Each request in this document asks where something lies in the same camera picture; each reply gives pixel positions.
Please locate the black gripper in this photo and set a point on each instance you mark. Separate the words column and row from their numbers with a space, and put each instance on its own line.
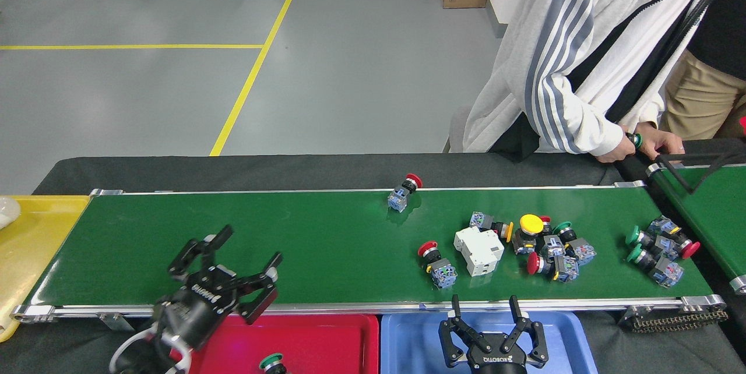
column 198, row 310
column 498, row 362

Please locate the person's right forearm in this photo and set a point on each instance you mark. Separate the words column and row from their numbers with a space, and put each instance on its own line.
column 574, row 123

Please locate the white circuit breaker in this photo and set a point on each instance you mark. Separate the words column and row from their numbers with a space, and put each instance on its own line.
column 479, row 251

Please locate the person's left hand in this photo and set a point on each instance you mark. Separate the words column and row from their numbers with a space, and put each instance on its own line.
column 661, row 142

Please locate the grey chair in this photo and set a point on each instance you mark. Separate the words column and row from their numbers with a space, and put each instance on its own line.
column 460, row 129

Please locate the red plastic tray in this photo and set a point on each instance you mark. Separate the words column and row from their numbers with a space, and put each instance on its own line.
column 326, row 345

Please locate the blue plastic tray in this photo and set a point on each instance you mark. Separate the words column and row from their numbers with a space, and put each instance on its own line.
column 414, row 345

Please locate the yellow mushroom button switch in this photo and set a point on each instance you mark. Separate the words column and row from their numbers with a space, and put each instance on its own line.
column 531, row 224

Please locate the person's right hand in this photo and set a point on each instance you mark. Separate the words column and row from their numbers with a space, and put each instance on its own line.
column 615, row 154

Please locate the person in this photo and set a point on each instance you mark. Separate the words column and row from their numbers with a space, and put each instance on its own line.
column 711, row 83
column 583, row 42

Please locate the red mushroom button switch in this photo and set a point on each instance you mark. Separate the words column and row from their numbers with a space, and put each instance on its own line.
column 664, row 227

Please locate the long green conveyor belt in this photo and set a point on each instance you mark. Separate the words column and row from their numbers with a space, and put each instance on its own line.
column 291, row 246

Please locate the person's left forearm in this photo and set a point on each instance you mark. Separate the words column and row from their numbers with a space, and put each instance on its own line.
column 647, row 109

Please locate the yellow plastic tray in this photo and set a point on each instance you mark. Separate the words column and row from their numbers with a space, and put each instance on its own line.
column 41, row 257

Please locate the black conveyor guide bracket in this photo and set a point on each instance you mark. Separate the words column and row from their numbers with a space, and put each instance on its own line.
column 705, row 158

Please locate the green mushroom button switch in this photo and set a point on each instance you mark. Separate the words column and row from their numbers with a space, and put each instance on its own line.
column 635, row 140

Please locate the green feeder conveyor belt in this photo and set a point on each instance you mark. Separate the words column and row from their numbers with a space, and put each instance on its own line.
column 711, row 217

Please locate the white plastic bag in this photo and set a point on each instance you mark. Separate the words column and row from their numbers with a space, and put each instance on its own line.
column 7, row 211

